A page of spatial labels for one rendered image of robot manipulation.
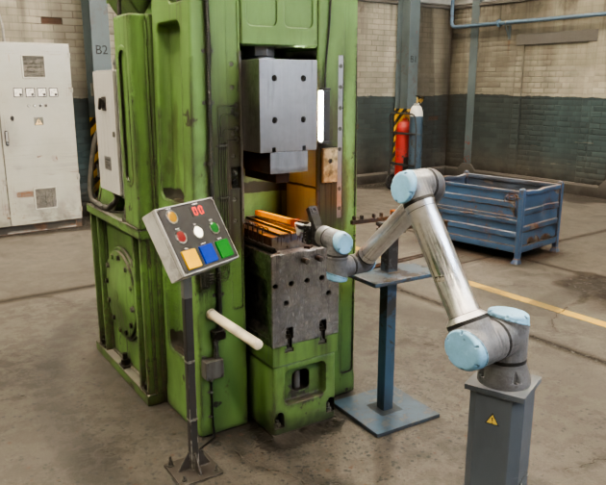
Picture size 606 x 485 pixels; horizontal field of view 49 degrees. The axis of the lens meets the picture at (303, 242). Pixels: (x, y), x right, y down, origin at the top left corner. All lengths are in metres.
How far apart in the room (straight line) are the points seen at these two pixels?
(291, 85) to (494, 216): 3.95
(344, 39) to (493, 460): 2.00
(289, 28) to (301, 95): 0.33
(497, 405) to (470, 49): 10.09
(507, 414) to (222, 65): 1.82
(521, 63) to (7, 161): 7.83
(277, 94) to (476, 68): 9.33
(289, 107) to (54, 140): 5.37
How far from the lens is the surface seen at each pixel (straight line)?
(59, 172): 8.12
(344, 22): 3.33
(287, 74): 2.96
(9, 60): 7.96
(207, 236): 2.67
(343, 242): 2.73
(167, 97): 3.26
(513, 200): 6.49
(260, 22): 3.08
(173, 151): 3.25
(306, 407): 3.34
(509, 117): 11.65
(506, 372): 2.49
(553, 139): 11.19
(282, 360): 3.14
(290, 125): 2.98
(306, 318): 3.14
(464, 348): 2.30
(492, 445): 2.60
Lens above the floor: 1.66
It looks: 14 degrees down
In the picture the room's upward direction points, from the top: straight up
